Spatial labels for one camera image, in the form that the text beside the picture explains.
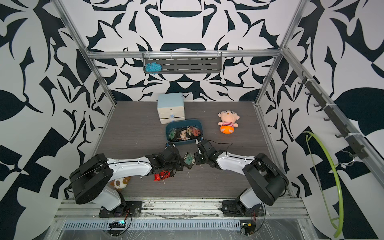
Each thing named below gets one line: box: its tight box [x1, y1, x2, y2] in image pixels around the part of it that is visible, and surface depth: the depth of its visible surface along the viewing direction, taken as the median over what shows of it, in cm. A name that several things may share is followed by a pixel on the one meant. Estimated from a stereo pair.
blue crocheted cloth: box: [145, 62, 163, 75], surface depth 93 cm
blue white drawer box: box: [157, 92, 185, 124], surface depth 101 cm
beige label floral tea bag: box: [180, 129, 190, 141], surface depth 98 cm
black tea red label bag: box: [192, 126, 201, 137], surface depth 101 cm
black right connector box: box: [240, 219, 256, 236], surface depth 73 cm
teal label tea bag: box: [168, 128, 177, 140], surface depth 99 cm
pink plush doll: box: [217, 110, 240, 134], surface depth 103 cm
